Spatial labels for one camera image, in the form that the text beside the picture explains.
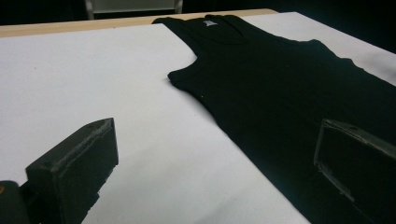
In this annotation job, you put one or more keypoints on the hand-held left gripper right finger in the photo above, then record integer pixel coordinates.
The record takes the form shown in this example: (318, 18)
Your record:
(358, 168)

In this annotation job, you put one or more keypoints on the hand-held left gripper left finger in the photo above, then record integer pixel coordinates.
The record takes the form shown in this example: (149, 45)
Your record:
(74, 168)

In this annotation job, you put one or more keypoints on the black tank top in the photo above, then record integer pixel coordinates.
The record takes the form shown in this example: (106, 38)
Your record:
(274, 93)

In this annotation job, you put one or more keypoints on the white metal desk frame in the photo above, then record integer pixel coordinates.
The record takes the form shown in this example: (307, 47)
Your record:
(134, 5)

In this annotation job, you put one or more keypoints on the white table board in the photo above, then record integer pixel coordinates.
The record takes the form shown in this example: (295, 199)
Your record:
(93, 77)

